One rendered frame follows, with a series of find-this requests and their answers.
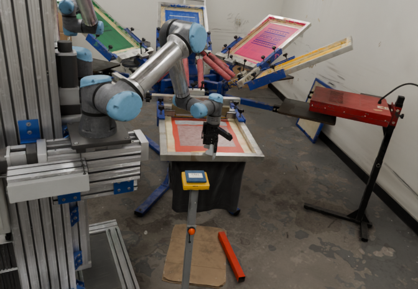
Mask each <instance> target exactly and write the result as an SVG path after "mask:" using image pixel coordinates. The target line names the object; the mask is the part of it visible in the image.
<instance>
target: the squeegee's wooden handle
mask: <svg viewBox="0 0 418 289"><path fill-rule="evenodd" d="M172 110H175V115H176V114H191V113H190V112H188V111H186V110H184V109H180V108H178V107H177V106H174V104H172ZM229 111H230V107H229V106H222V112H221V115H222V116H225V117H226V113H227V112H229Z"/></svg>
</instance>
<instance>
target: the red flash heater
mask: <svg viewBox="0 0 418 289"><path fill-rule="evenodd" d="M379 100H380V98H376V97H372V96H366V95H362V94H356V93H350V92H346V91H340V90H336V89H330V88H324V87H320V86H316V87H315V89H314V92H313V95H312V98H311V100H310V104H309V106H310V107H309V111H313V112H318V113H322V114H327V115H331V116H336V117H341V118H345V119H351V120H354V121H360V122H365V123H368V124H374V125H377V126H383V127H387V126H388V123H389V124H390V126H391V124H392V120H393V118H394V115H395V113H396V109H395V107H394V104H393V102H392V103H391V104H388V103H387V101H386V99H382V100H381V101H382V103H381V104H378V101H379Z"/></svg>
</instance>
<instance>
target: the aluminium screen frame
mask: <svg viewBox="0 0 418 289"><path fill-rule="evenodd" d="M164 106H171V107H172V105H171V104H164ZM234 120H235V122H236V124H237V126H238V127H239V129H240V131H241V133H242V135H243V137H244V138H245V140H246V142H247V144H248V145H249V148H250V149H251V151H252V153H223V152H217V153H216V156H215V159H214V160H212V156H211V155H207V154H206V153H205V152H168V151H167V141H166V133H165V119H159V145H160V161H198V162H264V155H263V153H262V152H261V149H260V148H259V146H258V145H257V143H256V141H255V140H254V138H253V137H252V135H251V133H250V131H249V130H248V128H247V127H246V125H245V123H244V122H238V120H237V118H236V119H234Z"/></svg>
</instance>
